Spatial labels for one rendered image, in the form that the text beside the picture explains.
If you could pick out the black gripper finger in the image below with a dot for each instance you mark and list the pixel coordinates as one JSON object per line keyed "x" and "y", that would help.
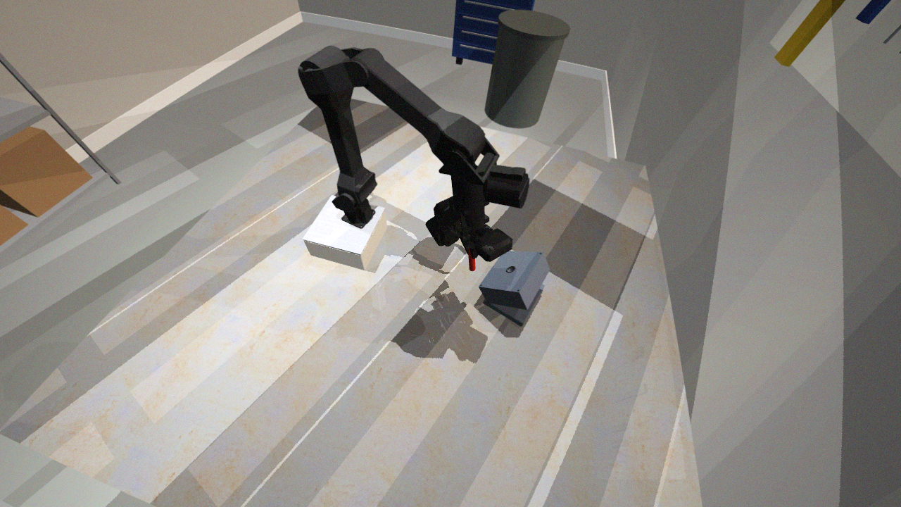
{"x": 463, "y": 239}
{"x": 470, "y": 244}

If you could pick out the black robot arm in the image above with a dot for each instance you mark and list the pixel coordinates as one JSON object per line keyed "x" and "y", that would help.
{"x": 329, "y": 77}

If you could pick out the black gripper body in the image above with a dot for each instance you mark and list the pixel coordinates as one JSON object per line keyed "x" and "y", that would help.
{"x": 489, "y": 244}

